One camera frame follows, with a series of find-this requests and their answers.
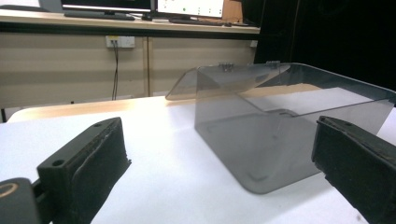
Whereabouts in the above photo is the bright screen monitor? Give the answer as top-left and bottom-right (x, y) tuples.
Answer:
(155, 0), (225, 20)

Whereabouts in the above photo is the brown cardboard box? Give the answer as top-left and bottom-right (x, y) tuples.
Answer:
(221, 0), (244, 23)

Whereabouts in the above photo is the black keyboard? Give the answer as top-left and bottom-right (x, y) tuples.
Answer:
(63, 9), (136, 21)
(168, 18), (233, 28)

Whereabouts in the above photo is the black power cable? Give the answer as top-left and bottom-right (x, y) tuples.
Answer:
(111, 40), (120, 102)

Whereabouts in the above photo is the black curtain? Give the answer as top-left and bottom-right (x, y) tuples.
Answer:
(242, 0), (396, 91)

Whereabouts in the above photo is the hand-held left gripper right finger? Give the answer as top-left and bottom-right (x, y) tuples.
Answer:
(311, 115), (396, 224)

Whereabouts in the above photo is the smoky transparent hinged-lid box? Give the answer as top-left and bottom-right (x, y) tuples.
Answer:
(164, 61), (396, 196)

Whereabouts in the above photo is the beige desk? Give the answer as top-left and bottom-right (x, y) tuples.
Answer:
(0, 8), (262, 110)

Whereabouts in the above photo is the white wall socket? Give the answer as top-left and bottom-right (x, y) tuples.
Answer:
(105, 35), (136, 49)

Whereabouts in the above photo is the white board mat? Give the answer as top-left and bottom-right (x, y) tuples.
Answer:
(0, 87), (396, 224)

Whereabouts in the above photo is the dark screen monitor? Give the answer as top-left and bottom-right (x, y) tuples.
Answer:
(60, 0), (154, 15)

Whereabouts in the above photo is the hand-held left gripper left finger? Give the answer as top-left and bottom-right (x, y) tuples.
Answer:
(36, 117), (132, 224)

